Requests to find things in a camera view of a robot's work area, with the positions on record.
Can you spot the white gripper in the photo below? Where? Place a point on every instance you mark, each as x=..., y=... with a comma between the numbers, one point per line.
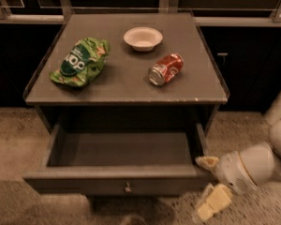
x=230, y=171

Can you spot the grey top drawer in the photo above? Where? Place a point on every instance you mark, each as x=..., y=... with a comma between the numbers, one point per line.
x=110, y=162

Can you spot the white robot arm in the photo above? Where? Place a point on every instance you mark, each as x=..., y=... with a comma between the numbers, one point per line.
x=263, y=160

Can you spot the grey drawer cabinet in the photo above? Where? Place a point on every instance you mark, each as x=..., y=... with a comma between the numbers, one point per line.
x=124, y=79

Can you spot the red soda can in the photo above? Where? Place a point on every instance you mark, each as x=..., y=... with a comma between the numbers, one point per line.
x=165, y=69

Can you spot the dark background counter cabinets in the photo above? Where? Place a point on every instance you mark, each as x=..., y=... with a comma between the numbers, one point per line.
x=244, y=37

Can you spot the white paper bowl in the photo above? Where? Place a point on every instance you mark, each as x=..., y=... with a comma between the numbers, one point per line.
x=143, y=39

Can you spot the green crumpled chip bag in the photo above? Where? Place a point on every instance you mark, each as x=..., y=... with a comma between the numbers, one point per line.
x=83, y=63

